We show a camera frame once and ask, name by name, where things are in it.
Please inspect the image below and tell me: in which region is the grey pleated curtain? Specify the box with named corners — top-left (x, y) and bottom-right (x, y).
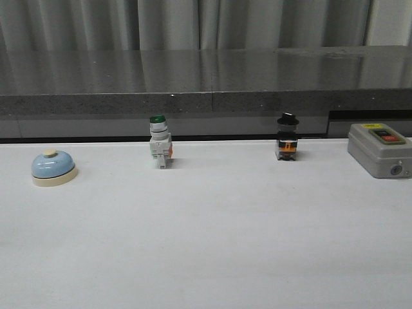
top-left (1, 1), bottom-right (411, 51)

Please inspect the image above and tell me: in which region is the green pushbutton switch white body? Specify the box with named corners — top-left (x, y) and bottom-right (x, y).
top-left (149, 115), bottom-right (173, 169)

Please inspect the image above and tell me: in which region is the blue call bell cream base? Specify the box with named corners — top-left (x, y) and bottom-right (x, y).
top-left (31, 149), bottom-right (79, 187)

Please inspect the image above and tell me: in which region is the grey push button switch box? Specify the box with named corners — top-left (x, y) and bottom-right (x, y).
top-left (348, 123), bottom-right (411, 178)

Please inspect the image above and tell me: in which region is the grey stone counter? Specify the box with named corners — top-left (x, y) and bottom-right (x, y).
top-left (1, 46), bottom-right (411, 142)

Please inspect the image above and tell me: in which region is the black selector switch orange body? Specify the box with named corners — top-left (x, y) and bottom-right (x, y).
top-left (276, 113), bottom-right (299, 161)

